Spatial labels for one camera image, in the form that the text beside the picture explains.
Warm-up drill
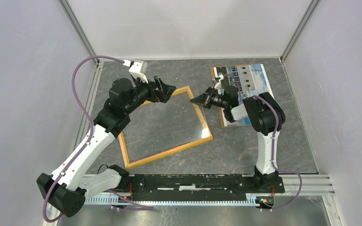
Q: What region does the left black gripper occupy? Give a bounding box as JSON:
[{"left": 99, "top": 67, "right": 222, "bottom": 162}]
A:
[{"left": 125, "top": 74, "right": 176, "bottom": 114}]

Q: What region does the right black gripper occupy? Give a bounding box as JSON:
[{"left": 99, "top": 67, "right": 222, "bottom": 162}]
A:
[{"left": 190, "top": 87, "right": 228, "bottom": 109}]

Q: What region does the clear acrylic sheet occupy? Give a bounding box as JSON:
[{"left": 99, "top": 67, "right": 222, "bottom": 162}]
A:
[{"left": 121, "top": 90, "right": 213, "bottom": 163}]

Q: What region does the building and sky photo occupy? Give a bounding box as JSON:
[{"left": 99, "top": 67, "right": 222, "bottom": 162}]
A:
[{"left": 214, "top": 64, "right": 275, "bottom": 127}]

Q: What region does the wooden picture frame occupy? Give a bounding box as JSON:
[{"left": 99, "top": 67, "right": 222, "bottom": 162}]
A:
[{"left": 118, "top": 86, "right": 214, "bottom": 170}]

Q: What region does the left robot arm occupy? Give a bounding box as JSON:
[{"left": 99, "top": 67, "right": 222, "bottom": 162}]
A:
[{"left": 37, "top": 76, "right": 177, "bottom": 223}]

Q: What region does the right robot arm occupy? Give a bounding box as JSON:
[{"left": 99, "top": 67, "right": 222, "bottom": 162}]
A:
[{"left": 190, "top": 86, "right": 286, "bottom": 193}]

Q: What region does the brown backing board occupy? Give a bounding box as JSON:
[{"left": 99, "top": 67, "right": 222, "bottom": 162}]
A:
[{"left": 209, "top": 64, "right": 263, "bottom": 129}]

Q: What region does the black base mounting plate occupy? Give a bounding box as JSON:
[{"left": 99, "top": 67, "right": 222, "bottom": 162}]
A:
[{"left": 114, "top": 174, "right": 285, "bottom": 202}]

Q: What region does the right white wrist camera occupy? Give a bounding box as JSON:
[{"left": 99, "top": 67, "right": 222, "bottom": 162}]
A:
[{"left": 212, "top": 73, "right": 224, "bottom": 90}]

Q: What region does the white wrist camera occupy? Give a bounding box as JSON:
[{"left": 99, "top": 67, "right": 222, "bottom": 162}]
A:
[
  {"left": 212, "top": 73, "right": 224, "bottom": 90},
  {"left": 129, "top": 59, "right": 148, "bottom": 83}
]

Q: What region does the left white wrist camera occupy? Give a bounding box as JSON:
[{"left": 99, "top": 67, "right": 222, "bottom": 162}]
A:
[{"left": 129, "top": 59, "right": 148, "bottom": 83}]

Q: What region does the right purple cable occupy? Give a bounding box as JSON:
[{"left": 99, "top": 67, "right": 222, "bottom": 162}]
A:
[{"left": 223, "top": 73, "right": 303, "bottom": 212}]

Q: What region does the purple cable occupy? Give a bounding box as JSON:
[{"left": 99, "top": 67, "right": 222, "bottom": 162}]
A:
[
  {"left": 42, "top": 55, "right": 132, "bottom": 223},
  {"left": 223, "top": 73, "right": 303, "bottom": 212}
]

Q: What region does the aluminium rail frame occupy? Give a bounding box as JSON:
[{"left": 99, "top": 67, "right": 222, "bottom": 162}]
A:
[{"left": 84, "top": 60, "right": 335, "bottom": 212}]

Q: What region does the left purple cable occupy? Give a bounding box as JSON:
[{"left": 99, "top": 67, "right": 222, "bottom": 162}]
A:
[{"left": 42, "top": 55, "right": 132, "bottom": 223}]

